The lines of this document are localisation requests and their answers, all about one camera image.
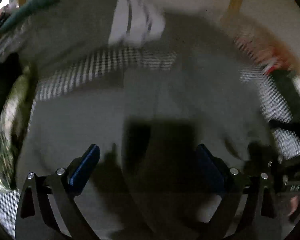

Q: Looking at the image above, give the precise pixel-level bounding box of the grey lettered zip hoodie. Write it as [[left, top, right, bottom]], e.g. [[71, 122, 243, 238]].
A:
[[17, 50, 277, 240]]

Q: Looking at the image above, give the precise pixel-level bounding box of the teal pillow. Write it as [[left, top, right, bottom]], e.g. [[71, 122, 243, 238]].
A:
[[0, 0, 61, 34]]

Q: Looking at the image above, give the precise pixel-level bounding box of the grey duvet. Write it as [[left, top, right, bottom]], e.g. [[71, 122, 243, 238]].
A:
[[17, 0, 122, 65]]

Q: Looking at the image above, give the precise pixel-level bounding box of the person's right hand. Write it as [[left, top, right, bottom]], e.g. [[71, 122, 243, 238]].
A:
[[288, 195, 300, 217]]

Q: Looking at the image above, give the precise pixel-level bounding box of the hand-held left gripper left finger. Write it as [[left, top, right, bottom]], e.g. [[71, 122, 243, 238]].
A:
[[15, 144, 101, 240]]

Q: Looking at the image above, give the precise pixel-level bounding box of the black white checkered bedsheet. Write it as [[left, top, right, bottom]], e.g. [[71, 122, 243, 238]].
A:
[[0, 45, 300, 233]]

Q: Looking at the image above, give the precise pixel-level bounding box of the camouflage cloth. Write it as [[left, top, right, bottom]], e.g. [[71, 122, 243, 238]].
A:
[[0, 66, 38, 193]]

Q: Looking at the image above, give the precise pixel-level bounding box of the red white striped pillow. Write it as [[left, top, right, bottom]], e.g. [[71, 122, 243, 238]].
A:
[[234, 34, 294, 75]]

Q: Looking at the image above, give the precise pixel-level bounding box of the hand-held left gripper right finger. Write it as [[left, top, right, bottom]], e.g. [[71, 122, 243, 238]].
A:
[[195, 144, 283, 240]]

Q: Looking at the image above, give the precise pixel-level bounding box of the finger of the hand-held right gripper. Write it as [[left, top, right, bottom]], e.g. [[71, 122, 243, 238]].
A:
[[247, 142, 282, 173]]

